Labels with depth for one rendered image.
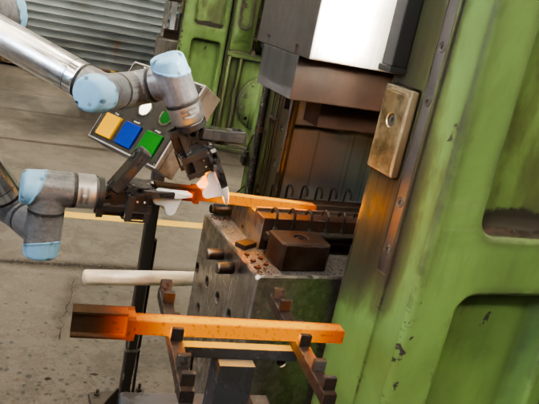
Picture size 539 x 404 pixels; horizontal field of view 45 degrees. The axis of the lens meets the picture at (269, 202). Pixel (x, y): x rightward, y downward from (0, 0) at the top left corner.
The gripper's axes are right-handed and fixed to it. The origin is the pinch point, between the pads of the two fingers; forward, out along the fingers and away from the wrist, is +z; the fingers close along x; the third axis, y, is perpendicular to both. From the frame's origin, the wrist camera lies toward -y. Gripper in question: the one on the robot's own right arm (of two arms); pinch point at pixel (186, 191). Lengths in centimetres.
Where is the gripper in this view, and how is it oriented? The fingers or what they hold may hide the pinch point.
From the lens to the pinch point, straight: 150.8
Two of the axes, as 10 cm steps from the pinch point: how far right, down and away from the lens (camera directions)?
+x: 3.8, 3.4, -8.6
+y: -2.1, 9.4, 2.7
